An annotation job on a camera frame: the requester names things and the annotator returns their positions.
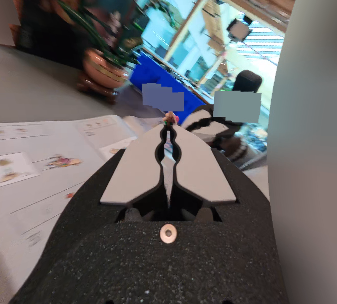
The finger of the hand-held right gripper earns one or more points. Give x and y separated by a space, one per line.
198 114
210 130

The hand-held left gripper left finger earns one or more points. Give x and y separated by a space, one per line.
131 169

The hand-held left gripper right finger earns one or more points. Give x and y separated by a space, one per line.
202 169

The small pink brick flower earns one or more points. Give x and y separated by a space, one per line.
171 118

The person's right hand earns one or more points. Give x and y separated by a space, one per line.
235 151

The blue plastic bin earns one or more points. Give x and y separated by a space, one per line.
154 74

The open instruction booklet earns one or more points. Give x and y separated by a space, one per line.
52 198

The studio light panel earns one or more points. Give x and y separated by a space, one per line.
238 30

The brick orchid in pink pot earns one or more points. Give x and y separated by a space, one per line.
101 69

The brick set cardboard box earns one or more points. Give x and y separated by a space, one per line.
39 32

